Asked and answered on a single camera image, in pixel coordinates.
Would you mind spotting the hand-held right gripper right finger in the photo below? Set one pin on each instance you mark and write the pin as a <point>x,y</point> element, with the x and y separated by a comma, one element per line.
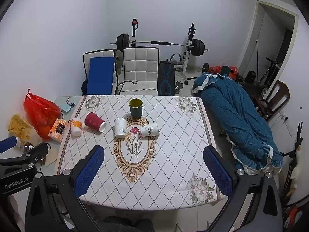
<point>220,171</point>

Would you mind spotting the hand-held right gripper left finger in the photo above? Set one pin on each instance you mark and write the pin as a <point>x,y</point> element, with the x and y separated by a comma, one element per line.
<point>88,170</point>

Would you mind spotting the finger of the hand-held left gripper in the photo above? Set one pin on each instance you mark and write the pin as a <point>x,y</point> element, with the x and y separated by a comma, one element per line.
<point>7,144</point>
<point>36,151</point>

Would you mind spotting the orange and white cup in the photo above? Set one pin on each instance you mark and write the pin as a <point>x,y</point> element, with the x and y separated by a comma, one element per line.
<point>76,127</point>

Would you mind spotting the red ribbed paper cup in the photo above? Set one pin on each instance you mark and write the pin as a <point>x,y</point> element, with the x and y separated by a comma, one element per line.
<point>94,121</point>

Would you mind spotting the plain white paper cup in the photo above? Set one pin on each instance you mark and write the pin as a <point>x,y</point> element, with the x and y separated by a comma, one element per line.
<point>120,127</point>

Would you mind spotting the white cup with plant print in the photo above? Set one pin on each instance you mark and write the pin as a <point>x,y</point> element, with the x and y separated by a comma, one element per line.
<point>150,129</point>

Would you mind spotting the dark green cup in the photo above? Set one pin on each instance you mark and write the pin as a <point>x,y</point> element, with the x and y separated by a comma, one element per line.
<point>135,108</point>

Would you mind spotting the beige paper sheet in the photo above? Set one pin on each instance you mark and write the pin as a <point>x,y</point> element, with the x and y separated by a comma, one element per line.
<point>50,157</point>

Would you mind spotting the yellow plastic bag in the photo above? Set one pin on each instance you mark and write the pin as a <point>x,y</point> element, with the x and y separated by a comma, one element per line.
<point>18,125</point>

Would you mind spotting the orange small box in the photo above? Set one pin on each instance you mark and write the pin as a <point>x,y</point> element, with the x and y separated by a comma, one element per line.
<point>57,130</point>

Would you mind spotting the red plastic bag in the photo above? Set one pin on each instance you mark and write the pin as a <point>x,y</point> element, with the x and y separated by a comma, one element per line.
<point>39,112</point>

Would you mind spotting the floral diamond pattern tablecloth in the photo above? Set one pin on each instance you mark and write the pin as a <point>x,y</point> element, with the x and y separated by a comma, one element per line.
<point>169,162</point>

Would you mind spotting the light blue small device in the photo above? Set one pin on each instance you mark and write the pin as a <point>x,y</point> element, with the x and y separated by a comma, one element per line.
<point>67,106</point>

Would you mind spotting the teal knitted blanket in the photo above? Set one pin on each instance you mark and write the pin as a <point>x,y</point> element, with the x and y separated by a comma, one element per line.
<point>231,111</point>

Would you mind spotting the black tripod stand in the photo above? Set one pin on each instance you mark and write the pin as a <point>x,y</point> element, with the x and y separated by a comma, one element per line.
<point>298,140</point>

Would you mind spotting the small dumbbells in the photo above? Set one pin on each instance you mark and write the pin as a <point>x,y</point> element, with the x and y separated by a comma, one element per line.
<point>179,86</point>

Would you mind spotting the blue foam mat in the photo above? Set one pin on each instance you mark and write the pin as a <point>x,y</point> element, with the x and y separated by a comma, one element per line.
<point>101,75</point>

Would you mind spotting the dark wooden chair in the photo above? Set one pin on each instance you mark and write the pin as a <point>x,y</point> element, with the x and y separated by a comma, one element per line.
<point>280,94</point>

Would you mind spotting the black box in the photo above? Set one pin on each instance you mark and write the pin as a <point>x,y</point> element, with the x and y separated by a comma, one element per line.
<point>251,76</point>

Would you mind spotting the black dumbbell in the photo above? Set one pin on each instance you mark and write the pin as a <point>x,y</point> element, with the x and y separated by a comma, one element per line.
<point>205,67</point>

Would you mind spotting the dark blue patterned board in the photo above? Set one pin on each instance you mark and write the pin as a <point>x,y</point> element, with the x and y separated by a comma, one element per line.
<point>166,77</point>

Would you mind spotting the white weight bench rack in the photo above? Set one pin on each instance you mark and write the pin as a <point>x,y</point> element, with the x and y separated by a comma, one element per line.
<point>187,60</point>

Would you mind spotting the white padded chair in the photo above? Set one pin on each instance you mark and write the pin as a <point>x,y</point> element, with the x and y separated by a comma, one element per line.
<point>99,53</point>
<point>140,64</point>

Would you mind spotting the barbell with black plates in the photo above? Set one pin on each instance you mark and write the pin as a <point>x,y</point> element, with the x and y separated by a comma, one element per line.
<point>198,47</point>

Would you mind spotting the white wall socket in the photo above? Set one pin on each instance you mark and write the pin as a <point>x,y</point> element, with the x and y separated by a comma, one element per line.
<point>285,119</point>

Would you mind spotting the door frame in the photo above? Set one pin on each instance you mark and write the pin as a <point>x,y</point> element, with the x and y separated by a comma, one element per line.
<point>252,41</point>

